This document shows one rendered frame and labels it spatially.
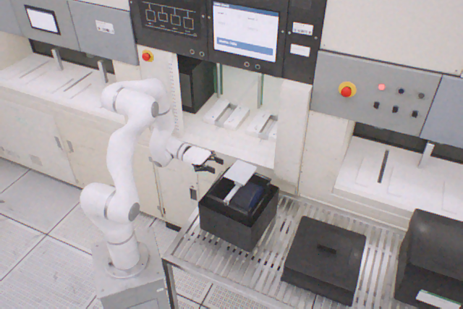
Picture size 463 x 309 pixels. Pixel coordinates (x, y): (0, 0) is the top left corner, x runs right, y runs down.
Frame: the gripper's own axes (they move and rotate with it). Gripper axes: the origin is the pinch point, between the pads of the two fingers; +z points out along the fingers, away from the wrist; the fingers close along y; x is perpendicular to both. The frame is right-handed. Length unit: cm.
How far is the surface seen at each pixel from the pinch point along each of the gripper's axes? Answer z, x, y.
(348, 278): 67, -19, 10
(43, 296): -90, -107, 54
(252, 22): 1, 57, -27
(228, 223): 15.0, -16.3, 13.5
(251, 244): 25.9, -23.8, 12.7
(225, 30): -11, 51, -26
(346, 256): 63, -19, 1
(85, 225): -108, -106, 4
